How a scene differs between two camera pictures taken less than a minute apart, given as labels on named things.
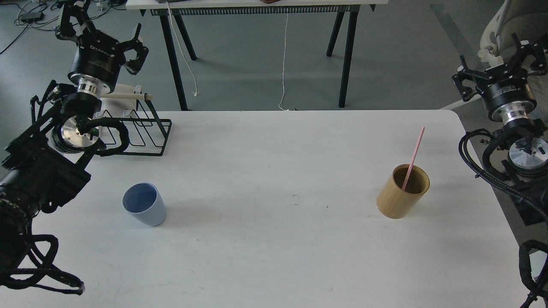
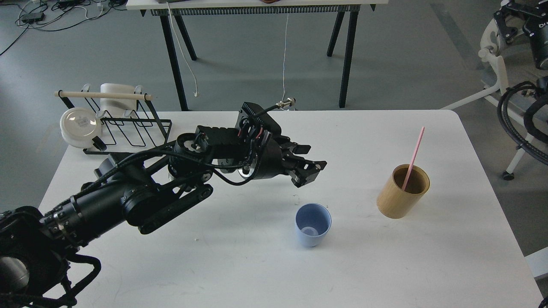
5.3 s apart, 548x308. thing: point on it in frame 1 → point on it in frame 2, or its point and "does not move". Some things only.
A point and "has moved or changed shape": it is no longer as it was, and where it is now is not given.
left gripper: x=97 y=59 → x=276 y=158
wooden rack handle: x=116 y=96 does not move
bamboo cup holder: x=394 y=202 does not move
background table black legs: x=341 y=11 does not move
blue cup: x=144 y=200 has moved or changed shape
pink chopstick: x=404 y=185 does not move
